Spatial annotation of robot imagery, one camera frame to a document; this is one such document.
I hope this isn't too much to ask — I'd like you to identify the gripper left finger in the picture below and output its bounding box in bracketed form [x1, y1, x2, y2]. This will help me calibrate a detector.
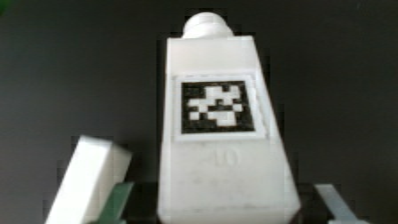
[86, 182, 134, 224]

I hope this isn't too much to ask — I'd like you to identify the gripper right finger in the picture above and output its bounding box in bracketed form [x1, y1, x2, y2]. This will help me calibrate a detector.
[314, 184, 369, 224]

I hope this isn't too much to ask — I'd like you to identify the white table leg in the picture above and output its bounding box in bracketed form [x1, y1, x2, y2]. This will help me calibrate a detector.
[155, 12, 299, 224]

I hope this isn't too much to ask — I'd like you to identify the white U-shaped obstacle fence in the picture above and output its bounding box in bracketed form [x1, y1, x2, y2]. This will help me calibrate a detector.
[44, 136, 132, 224]

